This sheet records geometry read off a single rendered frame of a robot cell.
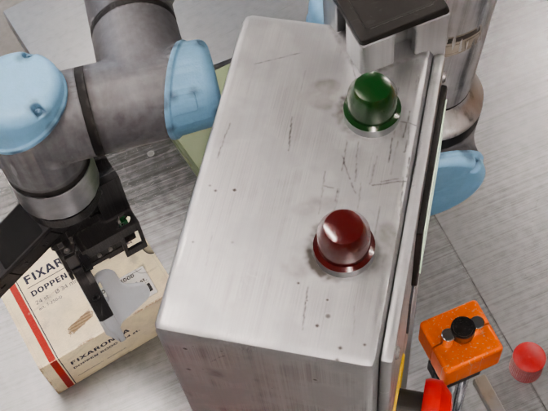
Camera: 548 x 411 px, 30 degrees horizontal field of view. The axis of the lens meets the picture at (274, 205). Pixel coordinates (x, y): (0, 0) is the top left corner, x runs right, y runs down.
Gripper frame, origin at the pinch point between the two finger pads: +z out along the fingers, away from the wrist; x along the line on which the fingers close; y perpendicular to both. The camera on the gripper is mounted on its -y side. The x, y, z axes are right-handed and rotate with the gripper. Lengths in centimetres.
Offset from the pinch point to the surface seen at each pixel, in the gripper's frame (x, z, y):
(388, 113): -32, -61, 14
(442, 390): -40, -46, 12
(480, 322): -35, -33, 21
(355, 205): -35, -59, 10
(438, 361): -34.9, -31.0, 17.3
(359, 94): -31, -62, 13
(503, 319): -25.2, 4.7, 36.6
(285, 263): -35, -59, 6
